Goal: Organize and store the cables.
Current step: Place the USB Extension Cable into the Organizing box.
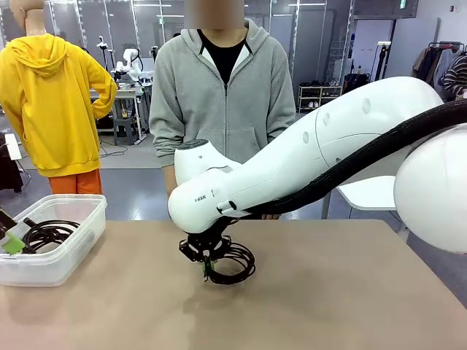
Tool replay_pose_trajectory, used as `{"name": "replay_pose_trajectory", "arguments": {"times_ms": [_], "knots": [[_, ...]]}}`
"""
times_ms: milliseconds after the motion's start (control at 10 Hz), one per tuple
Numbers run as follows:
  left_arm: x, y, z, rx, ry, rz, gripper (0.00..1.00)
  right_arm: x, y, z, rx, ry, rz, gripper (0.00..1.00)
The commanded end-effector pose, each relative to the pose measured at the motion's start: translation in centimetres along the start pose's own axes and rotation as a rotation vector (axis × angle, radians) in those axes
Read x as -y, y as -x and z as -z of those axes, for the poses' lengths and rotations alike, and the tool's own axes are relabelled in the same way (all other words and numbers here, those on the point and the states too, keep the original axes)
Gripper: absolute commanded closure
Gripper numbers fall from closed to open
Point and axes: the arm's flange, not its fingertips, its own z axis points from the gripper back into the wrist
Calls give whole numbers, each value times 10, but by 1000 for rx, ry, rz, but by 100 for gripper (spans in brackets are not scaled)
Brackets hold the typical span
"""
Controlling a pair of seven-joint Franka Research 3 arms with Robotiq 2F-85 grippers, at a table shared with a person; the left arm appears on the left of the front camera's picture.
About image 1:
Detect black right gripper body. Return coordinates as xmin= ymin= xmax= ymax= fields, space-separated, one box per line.
xmin=178 ymin=217 xmax=239 ymax=263

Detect black cable with grey tie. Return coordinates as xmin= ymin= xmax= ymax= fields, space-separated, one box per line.
xmin=203 ymin=239 xmax=257 ymax=286

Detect black power cord with plug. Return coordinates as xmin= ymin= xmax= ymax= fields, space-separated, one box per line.
xmin=27 ymin=219 xmax=82 ymax=253

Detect person's right forearm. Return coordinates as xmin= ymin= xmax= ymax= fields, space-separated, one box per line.
xmin=162 ymin=165 xmax=179 ymax=198

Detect black cloth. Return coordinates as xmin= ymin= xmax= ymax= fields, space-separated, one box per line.
xmin=0 ymin=133 xmax=25 ymax=195

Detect clear plastic storage box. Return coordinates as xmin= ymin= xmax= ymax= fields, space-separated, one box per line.
xmin=0 ymin=193 xmax=108 ymax=288

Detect orange shorts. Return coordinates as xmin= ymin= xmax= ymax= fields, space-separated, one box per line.
xmin=48 ymin=168 xmax=104 ymax=196

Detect yellow hoodie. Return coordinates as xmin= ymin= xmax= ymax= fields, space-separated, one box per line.
xmin=0 ymin=34 xmax=118 ymax=178

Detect person in grey hoodie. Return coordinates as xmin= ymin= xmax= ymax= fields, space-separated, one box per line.
xmin=148 ymin=0 xmax=297 ymax=221

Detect grey step stool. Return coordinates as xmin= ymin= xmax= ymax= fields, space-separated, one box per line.
xmin=112 ymin=117 xmax=142 ymax=147

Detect background work desk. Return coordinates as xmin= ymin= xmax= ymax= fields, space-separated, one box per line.
xmin=89 ymin=86 xmax=147 ymax=145

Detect white table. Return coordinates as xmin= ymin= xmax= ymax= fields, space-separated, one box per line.
xmin=322 ymin=175 xmax=410 ymax=235

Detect wooden shoe rack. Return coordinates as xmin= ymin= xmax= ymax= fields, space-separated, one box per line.
xmin=298 ymin=85 xmax=344 ymax=114

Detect beige mannequin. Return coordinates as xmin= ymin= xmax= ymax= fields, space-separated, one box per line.
xmin=9 ymin=0 xmax=47 ymax=37

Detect clothes rack with jackets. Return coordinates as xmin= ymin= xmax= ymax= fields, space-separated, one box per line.
xmin=411 ymin=42 xmax=467 ymax=88

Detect person in striped sweater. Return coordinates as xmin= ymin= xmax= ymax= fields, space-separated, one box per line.
xmin=442 ymin=54 xmax=467 ymax=104

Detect black right arm cable harness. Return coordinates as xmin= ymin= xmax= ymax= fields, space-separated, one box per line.
xmin=250 ymin=97 xmax=467 ymax=220

